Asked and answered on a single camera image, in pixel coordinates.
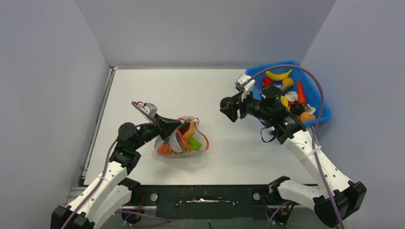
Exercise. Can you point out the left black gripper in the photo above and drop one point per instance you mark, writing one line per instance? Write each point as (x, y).
(165, 126)

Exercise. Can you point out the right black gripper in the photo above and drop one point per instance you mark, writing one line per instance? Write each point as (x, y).
(232, 113)

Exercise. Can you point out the dark toy eggplant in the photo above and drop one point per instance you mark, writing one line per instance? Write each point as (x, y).
(226, 103)
(297, 109)

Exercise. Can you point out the green toy bean pod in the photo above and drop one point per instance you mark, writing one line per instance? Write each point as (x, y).
(183, 125)

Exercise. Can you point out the orange toy pumpkin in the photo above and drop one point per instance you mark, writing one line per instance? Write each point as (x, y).
(165, 150)

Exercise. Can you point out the clear zip top bag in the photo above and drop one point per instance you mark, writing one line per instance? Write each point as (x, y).
(177, 142)

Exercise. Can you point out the green toy starfruit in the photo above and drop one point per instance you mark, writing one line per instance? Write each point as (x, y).
(194, 144)

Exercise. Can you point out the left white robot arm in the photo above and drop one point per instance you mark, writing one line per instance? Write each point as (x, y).
(112, 188)

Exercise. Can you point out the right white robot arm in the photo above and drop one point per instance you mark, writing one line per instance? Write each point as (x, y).
(337, 197)

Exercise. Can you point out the red toy tomato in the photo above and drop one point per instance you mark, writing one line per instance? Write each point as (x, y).
(266, 82)

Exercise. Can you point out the yellow toy banana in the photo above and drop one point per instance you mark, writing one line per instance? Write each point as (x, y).
(285, 102)
(278, 77)

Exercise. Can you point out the grey toy fish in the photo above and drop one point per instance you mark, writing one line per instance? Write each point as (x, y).
(284, 88)

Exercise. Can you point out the white toy garlic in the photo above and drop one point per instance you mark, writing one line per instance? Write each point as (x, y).
(291, 96)

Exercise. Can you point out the blue plastic bin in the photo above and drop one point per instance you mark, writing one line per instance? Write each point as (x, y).
(312, 95)

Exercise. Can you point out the orange toy carrot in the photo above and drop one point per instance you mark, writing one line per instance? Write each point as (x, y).
(301, 94)

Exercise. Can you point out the orange toy peach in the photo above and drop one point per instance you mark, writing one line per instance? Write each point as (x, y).
(307, 116)

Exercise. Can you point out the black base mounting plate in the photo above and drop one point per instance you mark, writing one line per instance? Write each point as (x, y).
(177, 202)

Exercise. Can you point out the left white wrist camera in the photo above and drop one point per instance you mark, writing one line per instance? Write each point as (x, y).
(147, 109)

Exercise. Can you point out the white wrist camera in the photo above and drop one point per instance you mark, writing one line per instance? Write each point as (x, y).
(147, 109)
(245, 84)

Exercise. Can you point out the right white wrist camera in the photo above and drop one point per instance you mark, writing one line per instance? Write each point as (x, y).
(245, 84)

